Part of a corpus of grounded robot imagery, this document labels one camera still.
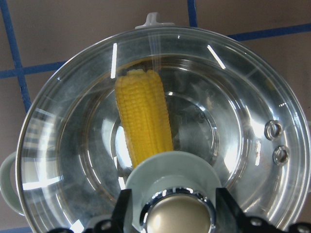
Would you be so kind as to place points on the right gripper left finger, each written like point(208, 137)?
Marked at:
point(95, 215)

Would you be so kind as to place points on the mint green electric pot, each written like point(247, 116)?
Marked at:
point(7, 179)

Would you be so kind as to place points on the yellow corn cob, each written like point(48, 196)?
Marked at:
point(144, 115)

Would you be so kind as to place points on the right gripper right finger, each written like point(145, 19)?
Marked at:
point(231, 219)

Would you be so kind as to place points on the glass pot lid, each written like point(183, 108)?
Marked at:
point(167, 126)

